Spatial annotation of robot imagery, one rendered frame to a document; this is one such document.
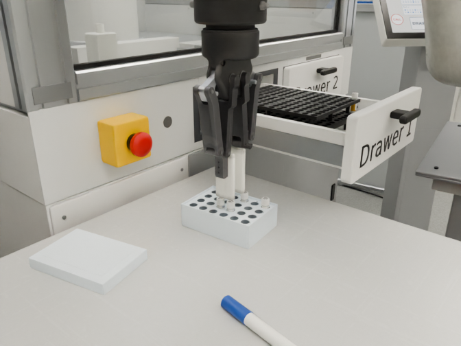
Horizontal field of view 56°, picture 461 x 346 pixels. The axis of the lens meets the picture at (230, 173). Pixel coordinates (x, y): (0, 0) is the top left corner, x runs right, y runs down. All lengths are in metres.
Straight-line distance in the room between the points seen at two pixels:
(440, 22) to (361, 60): 1.57
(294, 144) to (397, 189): 1.13
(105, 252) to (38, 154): 0.18
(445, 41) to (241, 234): 0.62
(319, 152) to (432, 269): 0.25
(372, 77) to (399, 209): 0.91
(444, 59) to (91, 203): 0.77
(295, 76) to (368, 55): 1.45
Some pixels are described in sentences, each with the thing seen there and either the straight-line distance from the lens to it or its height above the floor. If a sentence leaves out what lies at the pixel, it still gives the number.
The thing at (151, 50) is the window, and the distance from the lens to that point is 0.81.
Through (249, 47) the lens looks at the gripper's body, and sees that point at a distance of 0.56.
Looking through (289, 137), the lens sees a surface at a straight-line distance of 0.76.
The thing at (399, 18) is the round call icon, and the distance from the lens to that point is 1.59.
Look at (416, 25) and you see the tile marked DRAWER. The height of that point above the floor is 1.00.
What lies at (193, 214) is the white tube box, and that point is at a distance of 0.67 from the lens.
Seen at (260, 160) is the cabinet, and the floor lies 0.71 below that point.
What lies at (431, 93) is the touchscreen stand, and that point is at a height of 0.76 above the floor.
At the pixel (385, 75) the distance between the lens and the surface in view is 2.53.
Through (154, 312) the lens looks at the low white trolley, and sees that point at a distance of 0.53.
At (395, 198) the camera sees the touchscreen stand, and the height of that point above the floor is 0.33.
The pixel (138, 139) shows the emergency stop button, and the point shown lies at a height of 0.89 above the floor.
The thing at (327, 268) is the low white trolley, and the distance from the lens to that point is 0.61.
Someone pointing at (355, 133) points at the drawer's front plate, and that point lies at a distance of 0.68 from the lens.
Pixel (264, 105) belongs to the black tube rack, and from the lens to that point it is 0.84.
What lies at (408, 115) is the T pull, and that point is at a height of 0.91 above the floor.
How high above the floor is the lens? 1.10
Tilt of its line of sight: 23 degrees down
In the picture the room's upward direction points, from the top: straight up
